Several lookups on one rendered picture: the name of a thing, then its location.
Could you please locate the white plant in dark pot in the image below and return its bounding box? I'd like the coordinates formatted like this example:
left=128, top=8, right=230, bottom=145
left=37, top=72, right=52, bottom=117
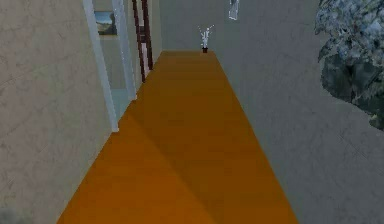
left=197, top=24, right=216, bottom=54

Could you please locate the framed landscape picture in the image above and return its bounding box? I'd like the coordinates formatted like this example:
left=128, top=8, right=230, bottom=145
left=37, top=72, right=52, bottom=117
left=94, top=10, right=118, bottom=36

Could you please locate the white door frame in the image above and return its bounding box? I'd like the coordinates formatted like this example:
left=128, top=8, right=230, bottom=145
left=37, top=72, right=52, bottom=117
left=82, top=0, right=138, bottom=133

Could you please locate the pale glassy wall picture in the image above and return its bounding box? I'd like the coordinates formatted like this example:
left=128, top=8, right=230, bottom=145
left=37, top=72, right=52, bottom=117
left=228, top=0, right=240, bottom=21

